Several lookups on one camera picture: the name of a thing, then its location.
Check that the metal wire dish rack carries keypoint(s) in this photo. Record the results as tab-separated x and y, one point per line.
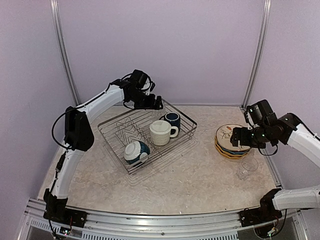
131	125

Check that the dark blue mug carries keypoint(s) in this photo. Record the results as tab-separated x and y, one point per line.
173	118

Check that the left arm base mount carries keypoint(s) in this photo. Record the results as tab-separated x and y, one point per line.
70	217

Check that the aluminium front rail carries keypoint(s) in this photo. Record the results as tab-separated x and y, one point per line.
102	225

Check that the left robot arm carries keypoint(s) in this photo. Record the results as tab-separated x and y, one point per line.
135	87

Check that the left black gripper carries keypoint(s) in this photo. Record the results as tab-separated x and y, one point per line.
150	105

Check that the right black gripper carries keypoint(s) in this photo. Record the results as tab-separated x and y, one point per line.
236	135

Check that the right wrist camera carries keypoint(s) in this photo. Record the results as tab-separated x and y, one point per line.
247	120

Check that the left aluminium frame post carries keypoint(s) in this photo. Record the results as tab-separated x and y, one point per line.
54	5

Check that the right aluminium frame post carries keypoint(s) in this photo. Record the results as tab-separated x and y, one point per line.
258	52

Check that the yellow dotted plate front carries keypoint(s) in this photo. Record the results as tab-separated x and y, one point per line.
232	156

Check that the beige patterned plate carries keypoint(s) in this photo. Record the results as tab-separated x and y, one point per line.
223	137

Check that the blue dotted plate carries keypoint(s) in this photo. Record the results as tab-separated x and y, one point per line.
233	152

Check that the clear drinking glass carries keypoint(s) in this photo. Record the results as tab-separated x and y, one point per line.
157	114
247	167

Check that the blue white bowl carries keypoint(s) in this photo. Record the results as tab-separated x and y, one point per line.
136	151

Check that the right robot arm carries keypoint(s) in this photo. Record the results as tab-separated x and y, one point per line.
265	127

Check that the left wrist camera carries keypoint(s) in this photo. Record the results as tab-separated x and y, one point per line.
150	88

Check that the yellow dotted plate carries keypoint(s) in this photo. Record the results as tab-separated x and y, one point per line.
232	156
221	150

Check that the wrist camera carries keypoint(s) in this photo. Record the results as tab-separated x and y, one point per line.
150	88
247	120

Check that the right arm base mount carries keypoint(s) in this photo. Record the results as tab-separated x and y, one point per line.
255	216

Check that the aluminium frame post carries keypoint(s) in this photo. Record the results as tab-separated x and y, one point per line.
258	52
54	5

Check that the white ribbed mug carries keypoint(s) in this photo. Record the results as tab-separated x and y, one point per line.
161	132

